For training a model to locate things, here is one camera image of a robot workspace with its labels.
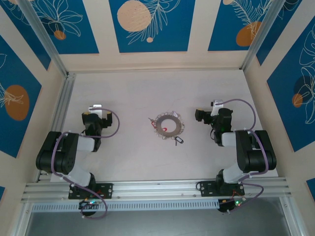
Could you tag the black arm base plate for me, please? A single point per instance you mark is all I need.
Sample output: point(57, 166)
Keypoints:
point(206, 189)
point(105, 190)

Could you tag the key with pale tag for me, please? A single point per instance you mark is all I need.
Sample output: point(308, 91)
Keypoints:
point(175, 113)

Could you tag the aluminium table end rail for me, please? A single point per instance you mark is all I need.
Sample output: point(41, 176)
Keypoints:
point(157, 190)

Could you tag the key with black tag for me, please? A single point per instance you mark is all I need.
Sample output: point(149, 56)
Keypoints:
point(179, 140)

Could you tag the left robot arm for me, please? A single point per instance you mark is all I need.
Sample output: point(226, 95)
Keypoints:
point(64, 152)

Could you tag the key with red tag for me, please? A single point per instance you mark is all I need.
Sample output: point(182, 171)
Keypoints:
point(153, 124)
point(164, 128)

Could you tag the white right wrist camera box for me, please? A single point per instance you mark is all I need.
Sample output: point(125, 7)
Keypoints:
point(217, 104)

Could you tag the aluminium table side rail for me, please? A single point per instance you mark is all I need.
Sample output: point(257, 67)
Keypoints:
point(64, 103)

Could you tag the aluminium frame leg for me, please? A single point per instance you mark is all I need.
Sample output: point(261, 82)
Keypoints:
point(23, 218)
point(288, 216)

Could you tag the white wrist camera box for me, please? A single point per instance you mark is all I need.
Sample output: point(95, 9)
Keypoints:
point(96, 110)
point(217, 104)

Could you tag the aluminium frame corner post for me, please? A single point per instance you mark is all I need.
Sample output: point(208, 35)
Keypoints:
point(46, 41)
point(261, 34)

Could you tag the circuit board with green light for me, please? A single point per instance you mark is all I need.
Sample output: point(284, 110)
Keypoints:
point(89, 204)
point(236, 202)

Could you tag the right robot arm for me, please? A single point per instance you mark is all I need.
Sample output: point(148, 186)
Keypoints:
point(253, 152)

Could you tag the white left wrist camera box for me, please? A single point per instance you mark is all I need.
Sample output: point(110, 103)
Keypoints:
point(96, 110)

